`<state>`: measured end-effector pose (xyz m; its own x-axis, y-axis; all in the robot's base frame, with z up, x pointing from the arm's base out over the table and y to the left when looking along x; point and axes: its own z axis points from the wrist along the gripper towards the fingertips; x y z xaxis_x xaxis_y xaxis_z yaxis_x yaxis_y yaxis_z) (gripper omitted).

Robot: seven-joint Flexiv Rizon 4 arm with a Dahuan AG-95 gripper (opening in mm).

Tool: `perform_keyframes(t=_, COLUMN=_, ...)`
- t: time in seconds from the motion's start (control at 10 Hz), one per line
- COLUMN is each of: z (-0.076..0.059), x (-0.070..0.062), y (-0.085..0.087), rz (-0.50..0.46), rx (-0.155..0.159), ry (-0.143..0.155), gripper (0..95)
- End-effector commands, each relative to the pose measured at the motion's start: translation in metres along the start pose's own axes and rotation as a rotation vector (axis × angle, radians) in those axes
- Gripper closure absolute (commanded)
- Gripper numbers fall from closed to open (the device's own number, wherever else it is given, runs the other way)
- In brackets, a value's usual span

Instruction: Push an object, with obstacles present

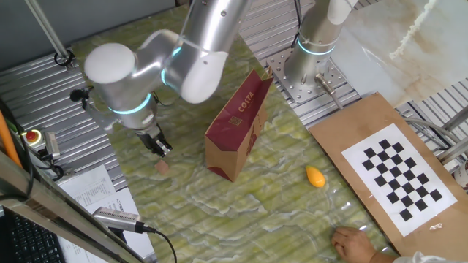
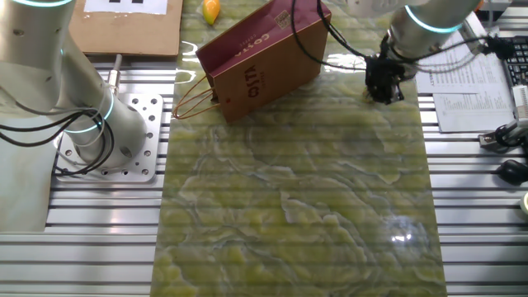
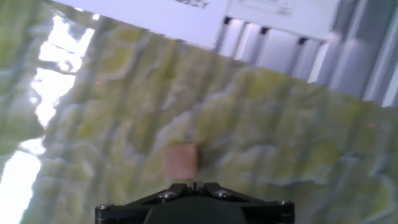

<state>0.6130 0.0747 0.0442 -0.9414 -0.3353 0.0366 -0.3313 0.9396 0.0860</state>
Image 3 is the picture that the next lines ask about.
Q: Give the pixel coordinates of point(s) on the small pink wooden cube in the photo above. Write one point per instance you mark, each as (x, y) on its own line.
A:
(181, 161)

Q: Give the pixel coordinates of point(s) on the printed white paper sheet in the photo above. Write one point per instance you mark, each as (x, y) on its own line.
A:
(155, 18)
(280, 18)

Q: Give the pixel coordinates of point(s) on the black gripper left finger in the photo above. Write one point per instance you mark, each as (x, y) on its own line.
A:
(130, 208)

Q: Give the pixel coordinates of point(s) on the green marble pattern mat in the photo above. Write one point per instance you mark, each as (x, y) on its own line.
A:
(248, 140)

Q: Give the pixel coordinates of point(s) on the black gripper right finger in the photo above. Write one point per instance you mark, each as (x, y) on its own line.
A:
(261, 208)

